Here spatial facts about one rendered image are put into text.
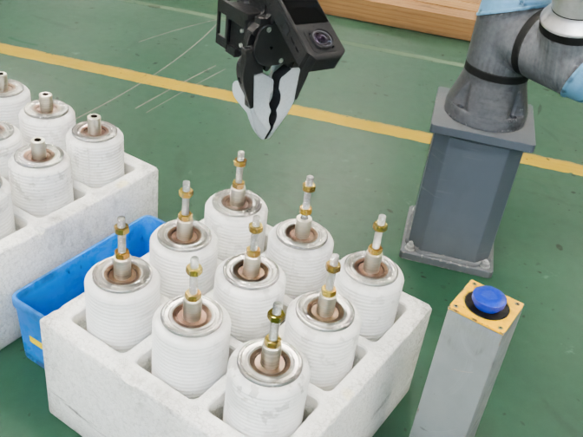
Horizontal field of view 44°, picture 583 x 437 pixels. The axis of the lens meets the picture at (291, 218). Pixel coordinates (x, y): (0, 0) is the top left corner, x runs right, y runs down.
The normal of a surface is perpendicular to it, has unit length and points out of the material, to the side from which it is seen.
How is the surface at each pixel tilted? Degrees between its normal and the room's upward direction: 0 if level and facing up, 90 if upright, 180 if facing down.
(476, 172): 90
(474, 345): 90
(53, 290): 88
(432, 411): 90
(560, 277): 0
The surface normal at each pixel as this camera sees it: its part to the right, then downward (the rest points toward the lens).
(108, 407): -0.57, 0.40
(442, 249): -0.24, 0.52
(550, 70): -0.80, 0.49
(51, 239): 0.83, 0.38
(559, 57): -0.59, 0.62
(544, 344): 0.11, -0.83
